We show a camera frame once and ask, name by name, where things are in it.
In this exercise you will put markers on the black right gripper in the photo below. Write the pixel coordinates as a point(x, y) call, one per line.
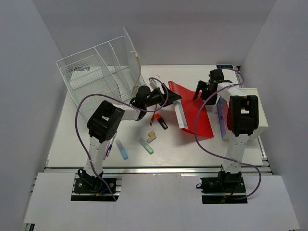
point(201, 85)

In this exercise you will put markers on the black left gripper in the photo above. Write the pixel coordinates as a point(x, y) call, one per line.
point(172, 96)

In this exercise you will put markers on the red plastic folder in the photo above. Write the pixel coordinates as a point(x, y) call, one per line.
point(190, 117)

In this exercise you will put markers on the clear document sleeve with papers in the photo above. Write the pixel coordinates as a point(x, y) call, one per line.
point(134, 63)

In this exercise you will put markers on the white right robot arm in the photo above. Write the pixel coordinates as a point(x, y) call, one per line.
point(242, 116)

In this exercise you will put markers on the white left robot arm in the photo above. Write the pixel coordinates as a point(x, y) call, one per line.
point(104, 122)

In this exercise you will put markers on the orange black highlighter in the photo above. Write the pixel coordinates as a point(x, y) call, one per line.
point(161, 121)

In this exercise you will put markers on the small blue label plate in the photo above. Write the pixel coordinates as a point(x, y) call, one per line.
point(224, 66)

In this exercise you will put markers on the white drawer box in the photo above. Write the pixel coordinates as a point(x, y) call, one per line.
point(222, 108)

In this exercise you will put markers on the red pen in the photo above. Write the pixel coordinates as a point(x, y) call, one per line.
point(152, 119)

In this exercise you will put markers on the grey eraser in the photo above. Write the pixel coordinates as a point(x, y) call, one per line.
point(151, 138)

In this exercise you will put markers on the green highlighter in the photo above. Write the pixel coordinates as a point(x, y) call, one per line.
point(145, 145)

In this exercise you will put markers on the blue highlighter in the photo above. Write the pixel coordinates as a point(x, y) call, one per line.
point(121, 149)

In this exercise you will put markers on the blue ballpoint pen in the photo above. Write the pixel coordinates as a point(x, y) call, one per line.
point(111, 144)

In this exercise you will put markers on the pink highlighter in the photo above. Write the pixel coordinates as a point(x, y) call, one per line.
point(106, 152)

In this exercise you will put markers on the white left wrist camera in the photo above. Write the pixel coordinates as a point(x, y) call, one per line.
point(154, 83)

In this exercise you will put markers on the white wire file organizer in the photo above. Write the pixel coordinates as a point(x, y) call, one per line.
point(97, 73)

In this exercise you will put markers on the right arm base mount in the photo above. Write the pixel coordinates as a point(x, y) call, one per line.
point(225, 188)

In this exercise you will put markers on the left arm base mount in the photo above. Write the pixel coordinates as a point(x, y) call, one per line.
point(91, 188)

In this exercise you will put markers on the aluminium table rail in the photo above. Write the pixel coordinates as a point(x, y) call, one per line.
point(161, 170)

